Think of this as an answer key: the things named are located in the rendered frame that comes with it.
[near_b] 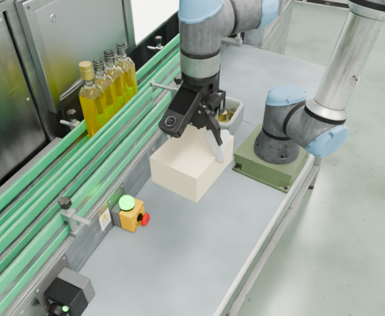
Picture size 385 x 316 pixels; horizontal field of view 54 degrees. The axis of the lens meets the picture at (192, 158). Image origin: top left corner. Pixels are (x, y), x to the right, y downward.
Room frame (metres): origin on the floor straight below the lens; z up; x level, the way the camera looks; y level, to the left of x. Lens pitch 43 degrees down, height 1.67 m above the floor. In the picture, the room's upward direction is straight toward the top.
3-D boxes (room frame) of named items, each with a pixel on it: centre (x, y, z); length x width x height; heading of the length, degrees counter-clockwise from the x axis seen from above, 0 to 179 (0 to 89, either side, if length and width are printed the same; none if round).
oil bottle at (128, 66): (1.09, 0.22, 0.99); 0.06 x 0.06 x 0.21; 66
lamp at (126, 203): (0.71, 0.19, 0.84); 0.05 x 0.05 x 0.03
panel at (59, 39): (1.36, 0.25, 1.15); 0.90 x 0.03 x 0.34; 155
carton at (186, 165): (0.63, 0.00, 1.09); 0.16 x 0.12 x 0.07; 147
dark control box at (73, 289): (0.45, 0.30, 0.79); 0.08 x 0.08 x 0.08; 65
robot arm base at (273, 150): (0.95, -0.28, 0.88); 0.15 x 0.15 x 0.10
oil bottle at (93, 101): (0.93, 0.29, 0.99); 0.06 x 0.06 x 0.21; 65
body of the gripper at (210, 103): (0.65, -0.02, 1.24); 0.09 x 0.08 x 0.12; 147
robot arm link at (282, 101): (0.95, -0.29, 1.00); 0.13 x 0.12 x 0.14; 32
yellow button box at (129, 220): (0.71, 0.19, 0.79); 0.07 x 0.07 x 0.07; 65
